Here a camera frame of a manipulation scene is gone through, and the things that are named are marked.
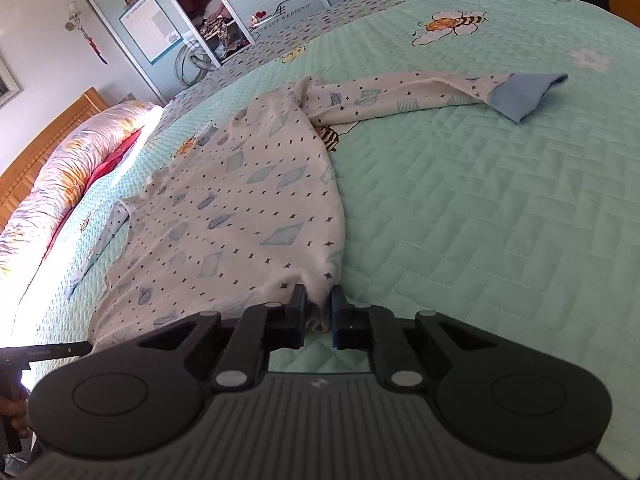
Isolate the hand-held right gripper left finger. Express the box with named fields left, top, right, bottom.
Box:
left=137, top=284, right=307, bottom=393

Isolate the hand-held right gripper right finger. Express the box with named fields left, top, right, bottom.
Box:
left=330, top=285, right=503, bottom=392

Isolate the white star print shirt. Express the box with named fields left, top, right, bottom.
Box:
left=67, top=71, right=571, bottom=356

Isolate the patterned clothes pile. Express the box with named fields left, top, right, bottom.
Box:
left=192, top=2, right=256, bottom=56

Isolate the person's left hand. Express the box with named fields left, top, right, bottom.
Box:
left=0, top=395, right=32, bottom=440

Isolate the wooden headboard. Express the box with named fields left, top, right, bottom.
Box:
left=0, top=87, right=111, bottom=233

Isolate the mint quilted bee bedspread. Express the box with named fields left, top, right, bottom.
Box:
left=10, top=0, right=640, bottom=466

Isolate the floral duvet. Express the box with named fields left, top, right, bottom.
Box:
left=0, top=100, right=158, bottom=281

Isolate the red blanket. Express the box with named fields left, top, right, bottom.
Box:
left=40, top=127, right=143, bottom=261

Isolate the framed wedding photo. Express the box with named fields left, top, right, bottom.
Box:
left=0, top=57, right=22, bottom=109

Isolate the blue framed calendar poster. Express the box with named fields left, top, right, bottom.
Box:
left=119, top=0, right=182, bottom=64

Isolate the white and teal wardrobe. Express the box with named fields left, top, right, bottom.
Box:
left=65, top=0, right=451, bottom=103

